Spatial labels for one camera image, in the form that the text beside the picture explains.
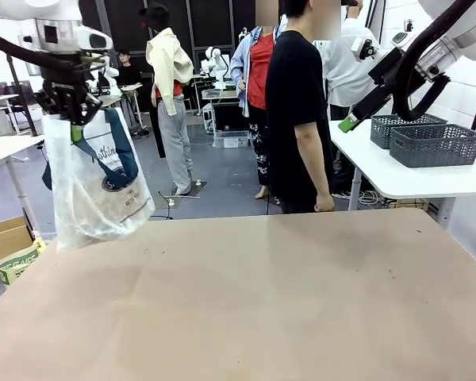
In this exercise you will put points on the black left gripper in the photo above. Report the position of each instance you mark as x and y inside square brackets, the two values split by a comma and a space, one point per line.
[69, 90]

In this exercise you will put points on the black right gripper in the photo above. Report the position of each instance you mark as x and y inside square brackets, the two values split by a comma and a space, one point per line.
[389, 69]

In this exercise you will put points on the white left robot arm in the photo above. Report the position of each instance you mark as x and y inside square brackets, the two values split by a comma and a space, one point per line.
[31, 10]

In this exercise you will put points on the person's right forearm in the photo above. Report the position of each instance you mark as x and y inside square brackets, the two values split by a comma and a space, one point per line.
[311, 158]

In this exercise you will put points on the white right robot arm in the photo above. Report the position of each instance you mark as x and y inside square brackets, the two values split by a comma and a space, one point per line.
[468, 35]

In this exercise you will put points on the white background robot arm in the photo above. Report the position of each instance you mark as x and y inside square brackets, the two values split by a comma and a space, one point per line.
[218, 67]
[112, 79]

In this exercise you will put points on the person's right hand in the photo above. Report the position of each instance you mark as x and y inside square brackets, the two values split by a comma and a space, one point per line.
[324, 202]

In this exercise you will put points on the wooden background work table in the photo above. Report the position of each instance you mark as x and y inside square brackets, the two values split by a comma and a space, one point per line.
[110, 100]

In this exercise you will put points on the person in white shirt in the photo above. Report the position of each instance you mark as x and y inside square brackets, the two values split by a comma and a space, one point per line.
[341, 71]

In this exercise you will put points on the black tripod pole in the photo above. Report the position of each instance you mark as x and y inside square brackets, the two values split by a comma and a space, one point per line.
[21, 99]

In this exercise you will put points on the seated person in black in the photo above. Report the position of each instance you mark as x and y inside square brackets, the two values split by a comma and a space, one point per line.
[129, 71]

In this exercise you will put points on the white side table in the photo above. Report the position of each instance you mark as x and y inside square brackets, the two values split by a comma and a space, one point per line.
[388, 178]

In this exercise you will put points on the person in black T-shirt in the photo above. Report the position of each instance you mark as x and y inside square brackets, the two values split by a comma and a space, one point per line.
[289, 99]

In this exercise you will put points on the white table with white leg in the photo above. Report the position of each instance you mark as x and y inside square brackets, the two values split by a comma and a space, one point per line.
[8, 148]

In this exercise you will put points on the mannequin with cream hoodie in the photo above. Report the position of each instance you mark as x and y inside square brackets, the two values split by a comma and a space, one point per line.
[170, 79]

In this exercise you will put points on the woman in red top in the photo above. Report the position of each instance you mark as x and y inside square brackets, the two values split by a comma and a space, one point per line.
[258, 71]

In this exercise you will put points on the white computer tower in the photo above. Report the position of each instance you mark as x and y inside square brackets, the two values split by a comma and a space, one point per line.
[208, 119]

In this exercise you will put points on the black equipment case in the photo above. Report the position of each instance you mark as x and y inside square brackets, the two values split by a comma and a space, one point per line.
[230, 116]

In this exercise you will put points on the clear plastic storage box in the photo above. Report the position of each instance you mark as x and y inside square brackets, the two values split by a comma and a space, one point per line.
[231, 139]

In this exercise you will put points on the brown cardboard box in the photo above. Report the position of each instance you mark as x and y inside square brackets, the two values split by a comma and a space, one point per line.
[6, 240]

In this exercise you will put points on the green and white carton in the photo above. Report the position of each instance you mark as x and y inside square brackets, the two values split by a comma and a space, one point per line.
[18, 264]

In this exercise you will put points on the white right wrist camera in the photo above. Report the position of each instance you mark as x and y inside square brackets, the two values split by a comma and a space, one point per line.
[365, 47]

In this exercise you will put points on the black tripod with camera head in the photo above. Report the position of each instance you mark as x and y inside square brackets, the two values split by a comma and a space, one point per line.
[409, 25]

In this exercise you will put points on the mannequin base plate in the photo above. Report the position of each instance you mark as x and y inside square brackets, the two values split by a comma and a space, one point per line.
[190, 189]

